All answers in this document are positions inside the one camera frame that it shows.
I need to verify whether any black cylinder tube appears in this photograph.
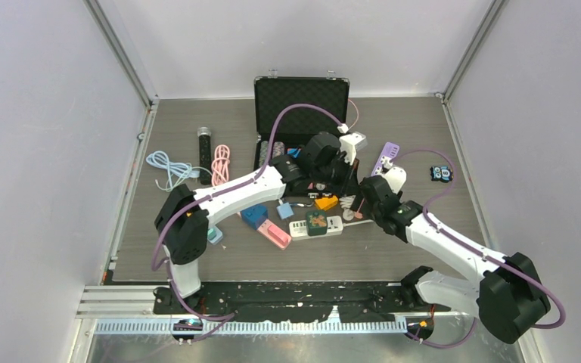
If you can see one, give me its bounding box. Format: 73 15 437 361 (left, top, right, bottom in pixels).
197 126 212 169

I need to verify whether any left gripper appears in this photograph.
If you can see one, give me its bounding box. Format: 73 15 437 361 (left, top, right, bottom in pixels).
312 153 362 199

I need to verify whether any orange yellow toy block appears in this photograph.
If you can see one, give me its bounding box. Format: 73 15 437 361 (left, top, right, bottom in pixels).
315 196 339 211

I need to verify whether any light blue power strip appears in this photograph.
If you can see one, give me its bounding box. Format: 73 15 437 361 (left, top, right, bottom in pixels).
207 227 223 245

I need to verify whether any light blue coiled cable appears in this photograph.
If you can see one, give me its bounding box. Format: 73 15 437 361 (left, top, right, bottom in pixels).
145 150 211 194

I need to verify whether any purple power strip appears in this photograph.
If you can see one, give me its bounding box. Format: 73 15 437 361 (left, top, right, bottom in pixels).
370 142 399 176

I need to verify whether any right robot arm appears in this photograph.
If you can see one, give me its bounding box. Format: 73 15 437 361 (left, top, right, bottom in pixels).
357 175 551 344

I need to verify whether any dark green cube adapter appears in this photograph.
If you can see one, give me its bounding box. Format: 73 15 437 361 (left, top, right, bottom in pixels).
305 209 328 237

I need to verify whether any light blue usb charger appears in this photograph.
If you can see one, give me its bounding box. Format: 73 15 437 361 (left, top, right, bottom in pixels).
276 202 294 219

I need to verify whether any white power strip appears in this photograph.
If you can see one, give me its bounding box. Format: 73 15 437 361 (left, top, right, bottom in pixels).
289 216 343 240

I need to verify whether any blue cube socket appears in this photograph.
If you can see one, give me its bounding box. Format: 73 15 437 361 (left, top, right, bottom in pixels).
240 204 269 230

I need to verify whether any black poker chip case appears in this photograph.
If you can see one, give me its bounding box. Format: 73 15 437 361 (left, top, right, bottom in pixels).
253 76 350 196

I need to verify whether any blue owl toy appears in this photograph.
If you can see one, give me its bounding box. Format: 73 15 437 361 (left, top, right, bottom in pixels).
430 166 455 183

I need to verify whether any pink square adapter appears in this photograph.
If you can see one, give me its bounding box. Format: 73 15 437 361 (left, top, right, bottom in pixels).
268 225 288 243

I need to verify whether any salmon pink plug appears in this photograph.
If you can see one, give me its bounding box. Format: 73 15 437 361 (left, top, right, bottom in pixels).
342 209 356 222

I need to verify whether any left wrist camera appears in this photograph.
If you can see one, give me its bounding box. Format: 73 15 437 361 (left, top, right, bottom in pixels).
337 124 368 165

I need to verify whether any pink power strip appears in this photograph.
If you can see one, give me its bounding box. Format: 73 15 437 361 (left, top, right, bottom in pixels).
257 219 292 250

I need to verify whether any pink coiled cable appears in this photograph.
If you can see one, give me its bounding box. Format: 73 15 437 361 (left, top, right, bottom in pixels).
211 144 232 188

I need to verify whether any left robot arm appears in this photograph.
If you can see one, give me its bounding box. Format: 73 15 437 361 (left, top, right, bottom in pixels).
155 132 367 313

